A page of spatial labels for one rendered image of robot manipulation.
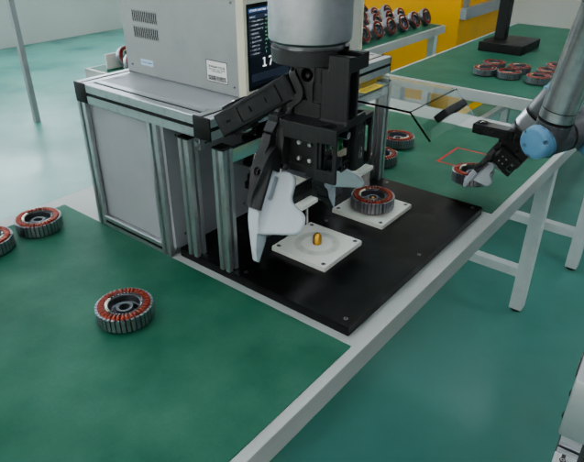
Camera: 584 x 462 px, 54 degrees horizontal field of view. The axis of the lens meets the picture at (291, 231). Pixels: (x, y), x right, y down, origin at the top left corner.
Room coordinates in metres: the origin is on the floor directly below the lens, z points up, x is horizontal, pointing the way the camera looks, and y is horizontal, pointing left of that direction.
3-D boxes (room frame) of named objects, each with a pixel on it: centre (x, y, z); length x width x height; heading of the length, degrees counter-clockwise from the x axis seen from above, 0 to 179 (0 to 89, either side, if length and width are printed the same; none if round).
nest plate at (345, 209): (1.33, -0.21, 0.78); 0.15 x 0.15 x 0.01; 51
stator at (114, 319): (0.91, 0.33, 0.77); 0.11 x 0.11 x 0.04
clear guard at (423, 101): (1.40, -0.26, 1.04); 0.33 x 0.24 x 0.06; 51
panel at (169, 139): (1.40, 0.06, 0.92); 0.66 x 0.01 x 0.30; 141
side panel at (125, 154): (1.23, 0.38, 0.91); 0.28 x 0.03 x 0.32; 51
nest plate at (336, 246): (1.14, -0.06, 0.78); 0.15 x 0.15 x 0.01; 51
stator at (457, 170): (1.46, -0.50, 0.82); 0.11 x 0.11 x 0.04
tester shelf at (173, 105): (1.44, 0.12, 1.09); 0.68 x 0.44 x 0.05; 141
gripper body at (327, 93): (0.53, -0.02, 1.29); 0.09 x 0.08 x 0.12; 56
